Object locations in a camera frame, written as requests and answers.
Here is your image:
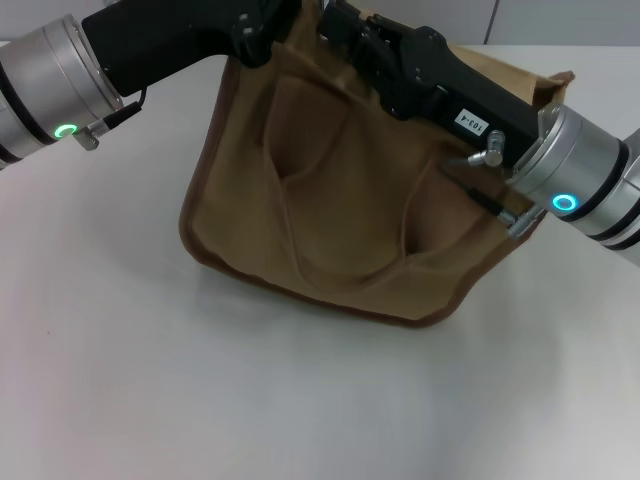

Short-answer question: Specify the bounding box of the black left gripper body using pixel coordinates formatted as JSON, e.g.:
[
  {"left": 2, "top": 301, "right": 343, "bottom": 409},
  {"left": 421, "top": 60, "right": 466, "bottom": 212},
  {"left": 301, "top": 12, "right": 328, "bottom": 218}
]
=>
[{"left": 81, "top": 0, "right": 302, "bottom": 99}]

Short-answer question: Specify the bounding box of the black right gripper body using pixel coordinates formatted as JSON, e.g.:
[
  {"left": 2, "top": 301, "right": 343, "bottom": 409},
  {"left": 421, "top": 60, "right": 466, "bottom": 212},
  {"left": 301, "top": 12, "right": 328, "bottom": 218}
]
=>
[{"left": 368, "top": 24, "right": 545, "bottom": 169}]

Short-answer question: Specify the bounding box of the khaki canvas food bag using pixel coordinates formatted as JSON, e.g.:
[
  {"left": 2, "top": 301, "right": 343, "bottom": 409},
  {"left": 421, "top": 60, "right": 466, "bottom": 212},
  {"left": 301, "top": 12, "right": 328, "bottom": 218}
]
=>
[{"left": 178, "top": 0, "right": 576, "bottom": 331}]

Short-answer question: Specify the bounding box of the right gripper cable with plug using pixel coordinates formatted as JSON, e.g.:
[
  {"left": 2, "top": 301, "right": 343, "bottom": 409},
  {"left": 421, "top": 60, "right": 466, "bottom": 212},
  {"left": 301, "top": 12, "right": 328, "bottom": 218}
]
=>
[{"left": 439, "top": 128, "right": 544, "bottom": 242}]

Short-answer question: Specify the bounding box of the gripper cable with plug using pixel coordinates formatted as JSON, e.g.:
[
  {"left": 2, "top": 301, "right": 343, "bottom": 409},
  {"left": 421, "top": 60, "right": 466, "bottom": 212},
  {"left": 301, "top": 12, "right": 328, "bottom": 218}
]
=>
[
  {"left": 74, "top": 87, "right": 149, "bottom": 152},
  {"left": 439, "top": 128, "right": 544, "bottom": 242}
]

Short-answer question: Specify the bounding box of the left gripper cable with plug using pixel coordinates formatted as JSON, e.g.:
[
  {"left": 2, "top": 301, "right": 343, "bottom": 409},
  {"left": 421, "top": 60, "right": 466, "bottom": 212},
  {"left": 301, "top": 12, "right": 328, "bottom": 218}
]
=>
[{"left": 74, "top": 87, "right": 149, "bottom": 152}]

